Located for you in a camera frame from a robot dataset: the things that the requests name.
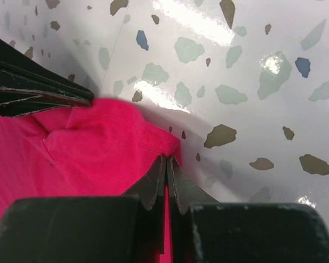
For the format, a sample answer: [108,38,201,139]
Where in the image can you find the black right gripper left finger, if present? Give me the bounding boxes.
[0,156,166,262]

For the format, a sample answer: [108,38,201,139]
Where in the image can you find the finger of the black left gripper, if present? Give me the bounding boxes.
[0,90,92,117]
[0,39,94,100]

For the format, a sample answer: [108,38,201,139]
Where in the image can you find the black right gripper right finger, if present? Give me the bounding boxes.
[166,157,329,262]

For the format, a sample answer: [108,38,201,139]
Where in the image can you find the magenta red t shirt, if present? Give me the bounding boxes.
[0,98,183,263]

